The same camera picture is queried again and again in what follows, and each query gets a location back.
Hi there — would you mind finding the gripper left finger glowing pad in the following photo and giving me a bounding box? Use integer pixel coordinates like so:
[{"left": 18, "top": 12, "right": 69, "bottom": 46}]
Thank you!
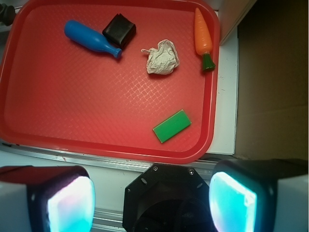
[{"left": 0, "top": 166, "right": 95, "bottom": 232}]

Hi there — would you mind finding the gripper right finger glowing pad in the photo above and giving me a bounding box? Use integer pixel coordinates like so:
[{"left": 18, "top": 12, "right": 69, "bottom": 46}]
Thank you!
[{"left": 209, "top": 159, "right": 309, "bottom": 232}]

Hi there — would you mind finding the blue plastic bottle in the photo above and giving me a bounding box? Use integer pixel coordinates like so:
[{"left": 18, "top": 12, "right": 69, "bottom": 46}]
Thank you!
[{"left": 64, "top": 20, "right": 122, "bottom": 58}]

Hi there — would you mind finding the green rectangular block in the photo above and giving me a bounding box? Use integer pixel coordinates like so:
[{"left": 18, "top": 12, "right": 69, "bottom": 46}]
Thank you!
[{"left": 153, "top": 109, "right": 192, "bottom": 143}]

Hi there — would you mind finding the red plastic tray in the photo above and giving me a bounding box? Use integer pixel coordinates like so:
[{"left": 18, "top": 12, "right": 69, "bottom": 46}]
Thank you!
[{"left": 0, "top": 0, "right": 220, "bottom": 164}]

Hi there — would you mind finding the orange toy carrot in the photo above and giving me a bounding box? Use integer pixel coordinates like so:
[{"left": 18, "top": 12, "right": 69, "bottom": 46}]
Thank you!
[{"left": 194, "top": 8, "right": 215, "bottom": 72}]

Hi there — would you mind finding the crumpled white paper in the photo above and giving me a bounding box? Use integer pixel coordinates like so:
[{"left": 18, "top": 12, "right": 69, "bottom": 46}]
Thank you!
[{"left": 140, "top": 39, "right": 180, "bottom": 75}]

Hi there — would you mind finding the dark knob object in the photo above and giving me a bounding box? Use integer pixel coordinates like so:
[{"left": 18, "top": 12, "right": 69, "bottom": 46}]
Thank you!
[{"left": 0, "top": 3, "right": 16, "bottom": 26}]

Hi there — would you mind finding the beige cabinet panel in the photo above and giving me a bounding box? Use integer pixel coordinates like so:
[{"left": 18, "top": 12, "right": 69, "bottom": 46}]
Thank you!
[{"left": 217, "top": 0, "right": 257, "bottom": 45}]

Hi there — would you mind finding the black rectangular block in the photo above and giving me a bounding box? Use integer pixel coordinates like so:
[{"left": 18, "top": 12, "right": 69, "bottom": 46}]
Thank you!
[{"left": 102, "top": 14, "right": 137, "bottom": 49}]

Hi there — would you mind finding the black octagonal mount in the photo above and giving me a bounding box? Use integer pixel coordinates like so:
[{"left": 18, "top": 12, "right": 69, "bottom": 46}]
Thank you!
[{"left": 122, "top": 163, "right": 216, "bottom": 232}]

